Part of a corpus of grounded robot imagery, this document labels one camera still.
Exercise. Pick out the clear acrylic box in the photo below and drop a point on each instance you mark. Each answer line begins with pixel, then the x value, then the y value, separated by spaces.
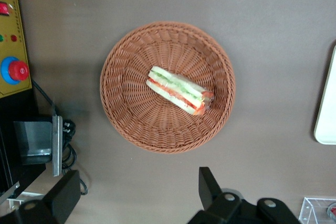
pixel 313 209

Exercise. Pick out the grey metal bracket box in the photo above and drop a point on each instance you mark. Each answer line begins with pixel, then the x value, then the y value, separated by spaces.
pixel 36 140

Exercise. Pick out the black machine housing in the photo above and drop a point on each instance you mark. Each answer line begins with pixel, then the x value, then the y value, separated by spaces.
pixel 15 106

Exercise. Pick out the round brown wicker basket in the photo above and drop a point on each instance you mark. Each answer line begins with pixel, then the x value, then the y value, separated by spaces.
pixel 136 103

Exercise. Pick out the wrapped triangle sandwich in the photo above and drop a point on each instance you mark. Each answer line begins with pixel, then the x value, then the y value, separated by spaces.
pixel 176 91

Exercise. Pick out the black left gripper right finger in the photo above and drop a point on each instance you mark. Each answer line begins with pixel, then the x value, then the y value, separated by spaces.
pixel 210 190

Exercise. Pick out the beige plastic tray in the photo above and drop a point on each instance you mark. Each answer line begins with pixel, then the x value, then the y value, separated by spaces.
pixel 328 108

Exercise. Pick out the yellow control panel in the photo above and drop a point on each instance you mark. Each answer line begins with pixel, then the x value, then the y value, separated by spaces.
pixel 14 24

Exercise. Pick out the red emergency stop button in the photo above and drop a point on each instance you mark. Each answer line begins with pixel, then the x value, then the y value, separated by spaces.
pixel 17 70

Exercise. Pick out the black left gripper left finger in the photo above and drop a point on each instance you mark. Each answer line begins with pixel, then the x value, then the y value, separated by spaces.
pixel 65 192

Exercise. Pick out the red rocker switch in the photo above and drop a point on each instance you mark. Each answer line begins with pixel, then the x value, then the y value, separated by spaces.
pixel 4 8

